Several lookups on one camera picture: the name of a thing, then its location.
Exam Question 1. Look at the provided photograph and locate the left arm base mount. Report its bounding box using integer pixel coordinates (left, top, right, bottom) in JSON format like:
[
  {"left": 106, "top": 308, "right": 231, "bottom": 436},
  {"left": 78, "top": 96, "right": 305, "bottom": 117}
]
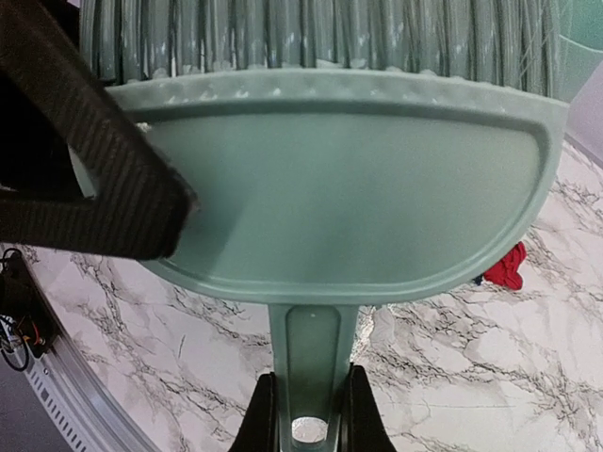
[{"left": 1, "top": 248, "right": 59, "bottom": 373}]

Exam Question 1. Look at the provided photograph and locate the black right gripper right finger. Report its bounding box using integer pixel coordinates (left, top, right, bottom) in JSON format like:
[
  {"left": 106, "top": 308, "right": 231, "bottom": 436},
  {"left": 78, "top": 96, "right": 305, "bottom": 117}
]
[{"left": 342, "top": 364, "right": 396, "bottom": 452}]

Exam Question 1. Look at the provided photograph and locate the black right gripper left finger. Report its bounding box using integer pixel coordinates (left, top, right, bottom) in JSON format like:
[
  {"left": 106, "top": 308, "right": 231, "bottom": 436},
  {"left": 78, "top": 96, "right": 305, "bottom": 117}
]
[{"left": 229, "top": 372, "right": 279, "bottom": 452}]

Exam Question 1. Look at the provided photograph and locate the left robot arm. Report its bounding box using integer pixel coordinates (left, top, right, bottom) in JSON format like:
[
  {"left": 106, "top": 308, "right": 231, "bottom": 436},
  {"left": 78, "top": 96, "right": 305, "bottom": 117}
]
[{"left": 1, "top": 1, "right": 193, "bottom": 260}]

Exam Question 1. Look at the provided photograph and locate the light green hand brush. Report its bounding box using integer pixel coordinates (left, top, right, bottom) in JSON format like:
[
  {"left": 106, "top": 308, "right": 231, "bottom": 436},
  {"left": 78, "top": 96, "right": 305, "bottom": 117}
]
[{"left": 80, "top": 1, "right": 567, "bottom": 451}]

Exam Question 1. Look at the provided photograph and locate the green plastic waste bin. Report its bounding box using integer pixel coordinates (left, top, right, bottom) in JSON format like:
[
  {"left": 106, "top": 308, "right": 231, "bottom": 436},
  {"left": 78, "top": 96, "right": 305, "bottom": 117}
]
[{"left": 559, "top": 0, "right": 602, "bottom": 103}]

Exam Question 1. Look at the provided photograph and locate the red paper scrap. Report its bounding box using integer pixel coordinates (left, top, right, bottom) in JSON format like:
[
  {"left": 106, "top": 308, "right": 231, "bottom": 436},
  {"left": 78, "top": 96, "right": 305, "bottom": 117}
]
[{"left": 473, "top": 242, "right": 527, "bottom": 291}]

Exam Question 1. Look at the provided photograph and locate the aluminium front frame rail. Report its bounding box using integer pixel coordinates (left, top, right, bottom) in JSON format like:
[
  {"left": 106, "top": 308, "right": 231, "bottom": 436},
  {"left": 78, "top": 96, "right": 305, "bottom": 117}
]
[{"left": 0, "top": 253, "right": 161, "bottom": 452}]

